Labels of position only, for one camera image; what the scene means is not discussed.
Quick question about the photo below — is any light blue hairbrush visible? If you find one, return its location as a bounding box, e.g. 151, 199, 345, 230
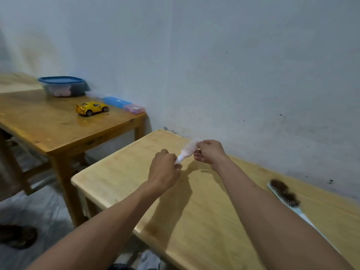
266, 179, 342, 255

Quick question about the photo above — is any black sandal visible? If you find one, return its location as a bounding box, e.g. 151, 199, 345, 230
0, 224, 39, 250

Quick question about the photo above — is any yellow toy car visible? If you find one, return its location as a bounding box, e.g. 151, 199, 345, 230
75, 101, 110, 117

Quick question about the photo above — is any person's right hand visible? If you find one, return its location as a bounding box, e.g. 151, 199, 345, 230
193, 139, 229, 172

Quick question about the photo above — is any person's right forearm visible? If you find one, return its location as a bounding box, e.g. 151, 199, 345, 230
216, 160, 355, 270

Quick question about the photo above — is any blue lid plastic container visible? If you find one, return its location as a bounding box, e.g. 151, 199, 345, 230
38, 76, 91, 98

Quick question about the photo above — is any dark wooden table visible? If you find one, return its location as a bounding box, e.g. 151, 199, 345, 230
0, 88, 148, 228

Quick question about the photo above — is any pink hairbrush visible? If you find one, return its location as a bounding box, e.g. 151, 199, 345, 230
174, 137, 204, 165

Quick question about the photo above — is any person's left hand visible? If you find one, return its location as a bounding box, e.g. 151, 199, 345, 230
147, 148, 183, 192

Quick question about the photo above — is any blue and pink case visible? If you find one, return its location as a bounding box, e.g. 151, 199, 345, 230
102, 96, 147, 115

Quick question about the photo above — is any person's left forearm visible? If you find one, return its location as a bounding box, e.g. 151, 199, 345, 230
27, 180, 158, 270

